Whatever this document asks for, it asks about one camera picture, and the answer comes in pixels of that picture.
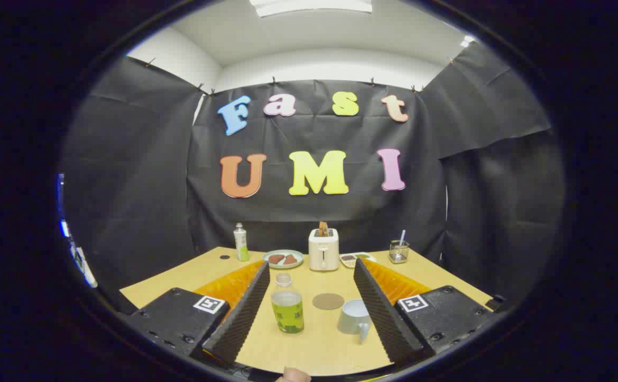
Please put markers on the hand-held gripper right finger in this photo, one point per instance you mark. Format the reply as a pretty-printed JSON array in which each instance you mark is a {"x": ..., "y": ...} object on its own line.
[{"x": 383, "y": 318}]

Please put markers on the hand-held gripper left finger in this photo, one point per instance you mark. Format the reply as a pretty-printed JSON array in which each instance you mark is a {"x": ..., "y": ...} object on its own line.
[{"x": 242, "y": 318}]

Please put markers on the pale grey cup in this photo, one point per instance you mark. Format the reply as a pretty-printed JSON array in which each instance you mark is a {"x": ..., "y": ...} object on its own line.
[{"x": 351, "y": 318}]

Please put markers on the green label juice bottle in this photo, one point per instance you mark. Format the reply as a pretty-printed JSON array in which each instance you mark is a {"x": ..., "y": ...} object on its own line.
[{"x": 287, "y": 313}]

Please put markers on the round brown coaster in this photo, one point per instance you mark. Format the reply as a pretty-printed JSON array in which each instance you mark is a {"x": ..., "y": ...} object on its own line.
[{"x": 328, "y": 301}]

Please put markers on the white bottle green label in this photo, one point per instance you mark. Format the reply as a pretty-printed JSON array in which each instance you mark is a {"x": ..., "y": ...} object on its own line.
[{"x": 241, "y": 244}]

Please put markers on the pale green plate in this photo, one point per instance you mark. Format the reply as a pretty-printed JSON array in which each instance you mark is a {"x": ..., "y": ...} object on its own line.
[{"x": 284, "y": 266}]

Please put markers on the brown meat piece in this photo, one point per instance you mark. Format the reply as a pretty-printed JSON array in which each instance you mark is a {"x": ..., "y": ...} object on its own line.
[
  {"x": 276, "y": 259},
  {"x": 290, "y": 260}
]

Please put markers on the white divided snack dish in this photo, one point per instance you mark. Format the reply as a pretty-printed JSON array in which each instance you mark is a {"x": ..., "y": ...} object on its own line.
[{"x": 347, "y": 260}]

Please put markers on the wooden table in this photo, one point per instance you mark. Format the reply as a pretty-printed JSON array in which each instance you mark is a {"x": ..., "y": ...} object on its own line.
[{"x": 308, "y": 347}]

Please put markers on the white pen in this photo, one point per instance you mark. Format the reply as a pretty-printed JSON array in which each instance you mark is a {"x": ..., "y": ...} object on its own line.
[{"x": 402, "y": 236}]

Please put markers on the cream toaster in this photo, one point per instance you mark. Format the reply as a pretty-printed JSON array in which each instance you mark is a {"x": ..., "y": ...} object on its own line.
[{"x": 323, "y": 255}]

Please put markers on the brown toast slice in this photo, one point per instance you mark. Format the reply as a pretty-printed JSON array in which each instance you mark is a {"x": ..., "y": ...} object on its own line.
[{"x": 323, "y": 229}]

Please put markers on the black backdrop cloth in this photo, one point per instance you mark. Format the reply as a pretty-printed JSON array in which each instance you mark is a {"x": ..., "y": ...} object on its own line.
[{"x": 314, "y": 212}]

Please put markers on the small ceiling light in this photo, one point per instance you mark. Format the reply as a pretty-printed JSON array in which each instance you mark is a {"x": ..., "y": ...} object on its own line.
[{"x": 467, "y": 41}]

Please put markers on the long ceiling light panel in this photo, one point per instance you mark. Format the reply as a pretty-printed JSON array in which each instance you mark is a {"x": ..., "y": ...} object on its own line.
[{"x": 308, "y": 5}]

